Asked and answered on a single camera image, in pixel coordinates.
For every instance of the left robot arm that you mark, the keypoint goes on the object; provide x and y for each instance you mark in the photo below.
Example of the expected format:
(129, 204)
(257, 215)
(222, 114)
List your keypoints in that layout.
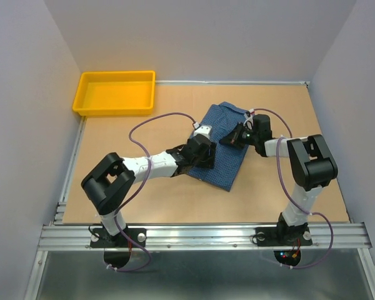
(107, 185)

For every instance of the blue plaid long sleeve shirt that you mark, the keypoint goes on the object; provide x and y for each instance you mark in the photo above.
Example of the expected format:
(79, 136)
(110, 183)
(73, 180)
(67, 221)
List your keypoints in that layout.
(223, 118)

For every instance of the yellow plastic bin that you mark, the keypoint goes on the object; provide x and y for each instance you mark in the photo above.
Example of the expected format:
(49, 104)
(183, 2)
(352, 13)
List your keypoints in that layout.
(115, 93)

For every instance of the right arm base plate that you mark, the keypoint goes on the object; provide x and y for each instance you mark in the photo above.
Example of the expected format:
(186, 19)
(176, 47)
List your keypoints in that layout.
(271, 236)

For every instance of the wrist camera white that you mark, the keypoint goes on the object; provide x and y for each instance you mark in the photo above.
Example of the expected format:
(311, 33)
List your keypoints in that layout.
(249, 114)
(204, 130)

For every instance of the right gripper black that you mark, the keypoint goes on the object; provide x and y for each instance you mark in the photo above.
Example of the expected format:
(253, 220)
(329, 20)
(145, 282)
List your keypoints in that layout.
(233, 137)

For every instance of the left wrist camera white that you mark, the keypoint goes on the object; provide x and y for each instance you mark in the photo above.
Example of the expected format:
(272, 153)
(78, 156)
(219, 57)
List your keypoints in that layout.
(204, 130)

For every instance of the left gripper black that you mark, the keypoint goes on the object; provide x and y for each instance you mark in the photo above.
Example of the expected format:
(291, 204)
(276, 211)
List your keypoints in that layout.
(209, 160)

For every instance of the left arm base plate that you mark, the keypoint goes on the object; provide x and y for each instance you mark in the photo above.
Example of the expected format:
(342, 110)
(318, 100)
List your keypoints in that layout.
(101, 239)

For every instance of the aluminium mounting rail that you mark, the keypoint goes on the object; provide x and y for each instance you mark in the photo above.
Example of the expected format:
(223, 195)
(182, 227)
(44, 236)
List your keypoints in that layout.
(189, 237)

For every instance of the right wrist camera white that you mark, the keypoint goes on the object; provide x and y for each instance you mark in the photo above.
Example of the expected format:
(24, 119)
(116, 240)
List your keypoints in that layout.
(249, 114)

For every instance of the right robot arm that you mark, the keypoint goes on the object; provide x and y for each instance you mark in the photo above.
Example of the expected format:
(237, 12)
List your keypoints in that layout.
(313, 168)

